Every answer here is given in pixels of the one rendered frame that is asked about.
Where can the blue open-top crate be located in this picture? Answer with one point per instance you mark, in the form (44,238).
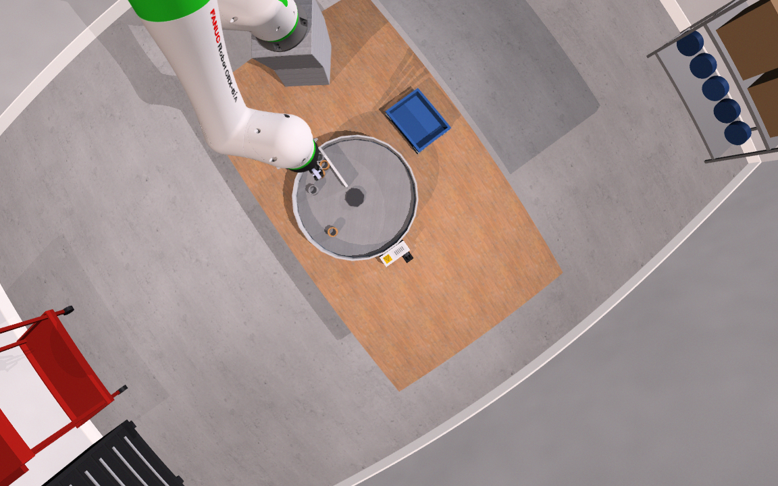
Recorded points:
(417,120)

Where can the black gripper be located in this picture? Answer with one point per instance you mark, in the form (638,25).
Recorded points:
(318,172)

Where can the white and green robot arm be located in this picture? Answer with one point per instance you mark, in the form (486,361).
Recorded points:
(189,34)

